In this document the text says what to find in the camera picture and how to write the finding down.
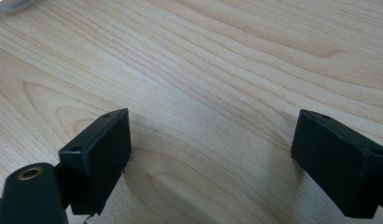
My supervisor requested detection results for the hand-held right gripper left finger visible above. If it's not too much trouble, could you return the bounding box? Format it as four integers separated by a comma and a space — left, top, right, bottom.
57, 107, 133, 217

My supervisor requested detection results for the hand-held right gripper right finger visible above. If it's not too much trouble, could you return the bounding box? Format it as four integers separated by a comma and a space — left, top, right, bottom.
290, 108, 383, 219

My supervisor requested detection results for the clear glass vessel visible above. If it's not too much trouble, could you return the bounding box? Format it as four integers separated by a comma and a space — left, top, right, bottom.
0, 0, 35, 13

